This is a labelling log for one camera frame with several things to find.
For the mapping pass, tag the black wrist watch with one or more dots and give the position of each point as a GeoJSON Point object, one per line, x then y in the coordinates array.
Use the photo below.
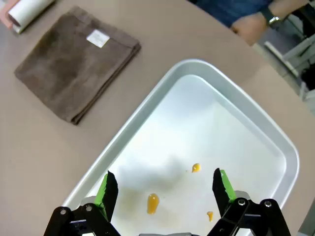
{"type": "Point", "coordinates": [270, 18]}

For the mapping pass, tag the pink lint roller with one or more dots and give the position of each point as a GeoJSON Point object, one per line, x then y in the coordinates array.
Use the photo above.
{"type": "Point", "coordinates": [29, 9]}

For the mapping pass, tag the person's left forearm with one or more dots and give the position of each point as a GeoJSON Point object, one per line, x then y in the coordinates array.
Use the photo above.
{"type": "Point", "coordinates": [288, 7]}

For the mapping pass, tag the silver metal baking tray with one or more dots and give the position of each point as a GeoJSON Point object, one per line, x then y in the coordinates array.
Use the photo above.
{"type": "Point", "coordinates": [197, 123]}

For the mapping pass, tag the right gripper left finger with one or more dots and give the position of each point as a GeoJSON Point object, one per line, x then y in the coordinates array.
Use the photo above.
{"type": "Point", "coordinates": [109, 191]}

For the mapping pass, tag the large orange sauce blob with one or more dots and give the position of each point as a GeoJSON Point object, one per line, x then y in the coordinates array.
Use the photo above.
{"type": "Point", "coordinates": [153, 204]}

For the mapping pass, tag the brown towel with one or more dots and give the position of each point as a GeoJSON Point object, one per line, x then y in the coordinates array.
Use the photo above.
{"type": "Point", "coordinates": [73, 68]}

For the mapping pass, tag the person's left hand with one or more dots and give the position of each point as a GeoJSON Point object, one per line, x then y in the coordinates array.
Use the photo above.
{"type": "Point", "coordinates": [251, 25]}

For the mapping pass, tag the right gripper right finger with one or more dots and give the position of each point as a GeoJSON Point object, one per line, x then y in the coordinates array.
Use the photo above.
{"type": "Point", "coordinates": [221, 191]}

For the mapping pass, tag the small orange sauce blob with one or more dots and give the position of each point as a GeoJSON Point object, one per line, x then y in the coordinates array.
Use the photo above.
{"type": "Point", "coordinates": [196, 167]}
{"type": "Point", "coordinates": [210, 215]}

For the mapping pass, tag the blue jeans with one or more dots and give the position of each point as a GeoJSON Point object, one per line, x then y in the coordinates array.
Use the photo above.
{"type": "Point", "coordinates": [221, 9]}

